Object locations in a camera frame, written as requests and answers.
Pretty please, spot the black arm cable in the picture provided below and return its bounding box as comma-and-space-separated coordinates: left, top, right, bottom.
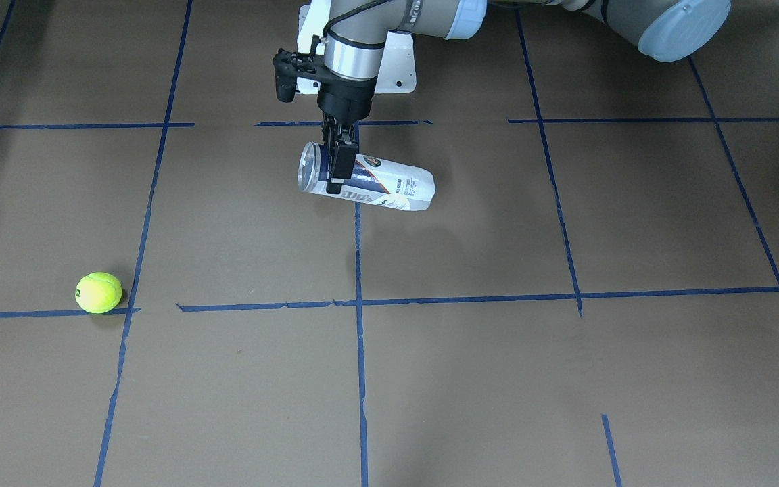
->
323, 0, 404, 49

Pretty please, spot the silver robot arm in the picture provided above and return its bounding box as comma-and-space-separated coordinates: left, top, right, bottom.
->
310, 1, 732, 195

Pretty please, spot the clear tennis ball can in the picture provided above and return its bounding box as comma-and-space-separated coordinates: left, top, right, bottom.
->
298, 142, 436, 212

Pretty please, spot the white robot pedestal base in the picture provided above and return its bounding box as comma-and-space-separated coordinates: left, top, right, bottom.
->
297, 1, 417, 95

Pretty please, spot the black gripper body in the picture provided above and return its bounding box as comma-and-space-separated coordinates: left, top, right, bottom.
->
316, 74, 378, 126

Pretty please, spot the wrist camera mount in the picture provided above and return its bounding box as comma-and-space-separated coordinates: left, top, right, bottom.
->
272, 48, 327, 103

